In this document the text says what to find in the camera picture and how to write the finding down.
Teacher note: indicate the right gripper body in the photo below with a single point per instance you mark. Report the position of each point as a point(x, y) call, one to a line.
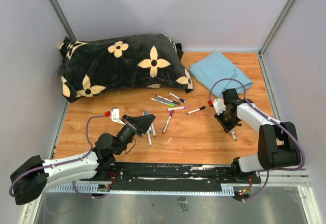
point(231, 120)

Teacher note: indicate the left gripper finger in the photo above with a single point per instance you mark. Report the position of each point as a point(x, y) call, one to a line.
point(143, 118)
point(142, 125)

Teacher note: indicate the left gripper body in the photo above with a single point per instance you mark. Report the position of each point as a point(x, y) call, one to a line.
point(130, 124)

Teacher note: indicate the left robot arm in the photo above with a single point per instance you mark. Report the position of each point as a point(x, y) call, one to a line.
point(36, 175)

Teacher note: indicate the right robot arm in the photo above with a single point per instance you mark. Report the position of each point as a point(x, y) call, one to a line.
point(277, 141)

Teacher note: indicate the purple cap marker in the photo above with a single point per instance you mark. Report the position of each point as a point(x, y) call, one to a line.
point(168, 121)

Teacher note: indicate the black cap marker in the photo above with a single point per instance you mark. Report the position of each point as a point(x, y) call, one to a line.
point(196, 110)

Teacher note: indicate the navy cap marker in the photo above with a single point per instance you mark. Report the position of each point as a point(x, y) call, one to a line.
point(168, 100)

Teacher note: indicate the light blue folded cloth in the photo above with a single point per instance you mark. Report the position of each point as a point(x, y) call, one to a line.
point(217, 68)

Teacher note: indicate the black floral pillow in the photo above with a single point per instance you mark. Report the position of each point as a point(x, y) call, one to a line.
point(90, 68)

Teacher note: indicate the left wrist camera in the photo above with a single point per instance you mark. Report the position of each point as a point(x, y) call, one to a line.
point(115, 115)

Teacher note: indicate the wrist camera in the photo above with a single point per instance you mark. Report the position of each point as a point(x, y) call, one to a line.
point(219, 106)
point(115, 115)

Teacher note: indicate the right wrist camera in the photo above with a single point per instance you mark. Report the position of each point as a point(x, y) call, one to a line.
point(219, 106)

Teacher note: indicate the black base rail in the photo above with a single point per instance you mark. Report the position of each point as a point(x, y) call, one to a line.
point(169, 177)

